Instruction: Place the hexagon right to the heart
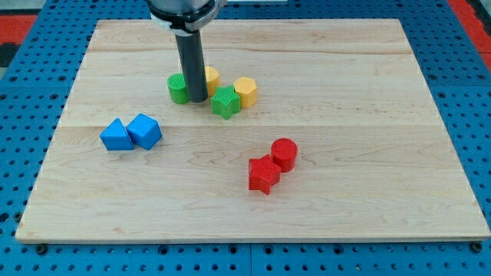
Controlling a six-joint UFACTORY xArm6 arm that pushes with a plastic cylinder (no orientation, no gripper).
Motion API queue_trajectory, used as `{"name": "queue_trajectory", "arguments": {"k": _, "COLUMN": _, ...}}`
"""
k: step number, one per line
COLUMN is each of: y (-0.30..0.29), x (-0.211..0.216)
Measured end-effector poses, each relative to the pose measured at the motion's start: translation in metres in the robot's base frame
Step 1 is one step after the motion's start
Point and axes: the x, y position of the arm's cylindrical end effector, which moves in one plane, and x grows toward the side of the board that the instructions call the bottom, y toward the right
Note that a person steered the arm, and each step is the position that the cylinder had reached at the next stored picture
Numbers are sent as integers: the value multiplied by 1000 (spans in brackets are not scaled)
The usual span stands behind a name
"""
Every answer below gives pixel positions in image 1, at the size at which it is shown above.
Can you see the yellow hexagon block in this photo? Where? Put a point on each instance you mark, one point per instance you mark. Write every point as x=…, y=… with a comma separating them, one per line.
x=246, y=88

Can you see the yellow heart block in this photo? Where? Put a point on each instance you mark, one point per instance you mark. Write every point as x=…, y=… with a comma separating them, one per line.
x=212, y=80

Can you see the red star block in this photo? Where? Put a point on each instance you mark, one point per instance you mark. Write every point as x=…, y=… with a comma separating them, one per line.
x=263, y=174

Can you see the red cylinder block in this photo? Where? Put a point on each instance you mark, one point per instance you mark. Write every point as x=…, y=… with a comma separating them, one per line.
x=284, y=153

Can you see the green star block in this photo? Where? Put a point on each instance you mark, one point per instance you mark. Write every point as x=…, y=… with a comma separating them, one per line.
x=225, y=102

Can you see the green cylinder block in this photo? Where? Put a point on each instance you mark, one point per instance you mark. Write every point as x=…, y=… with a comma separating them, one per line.
x=177, y=88

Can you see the wooden board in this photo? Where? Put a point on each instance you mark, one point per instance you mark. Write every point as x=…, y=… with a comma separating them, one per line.
x=375, y=162

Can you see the blue cube block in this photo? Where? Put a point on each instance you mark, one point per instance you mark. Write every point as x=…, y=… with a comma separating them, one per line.
x=144, y=131

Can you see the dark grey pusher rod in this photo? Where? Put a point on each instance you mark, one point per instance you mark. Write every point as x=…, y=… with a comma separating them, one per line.
x=192, y=63

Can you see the blue triangle block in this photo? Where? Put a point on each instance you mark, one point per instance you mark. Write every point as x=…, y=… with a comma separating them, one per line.
x=116, y=137

